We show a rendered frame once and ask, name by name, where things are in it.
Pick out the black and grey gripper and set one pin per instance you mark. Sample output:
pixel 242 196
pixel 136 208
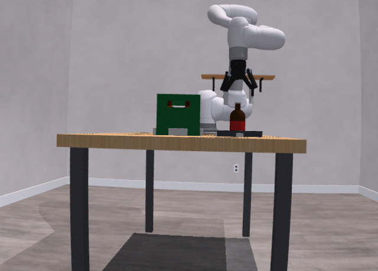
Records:
pixel 238 71

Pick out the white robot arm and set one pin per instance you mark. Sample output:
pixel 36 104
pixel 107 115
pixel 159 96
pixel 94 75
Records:
pixel 241 35

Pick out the green bottle crate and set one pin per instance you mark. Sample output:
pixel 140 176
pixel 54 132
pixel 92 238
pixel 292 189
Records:
pixel 178 117

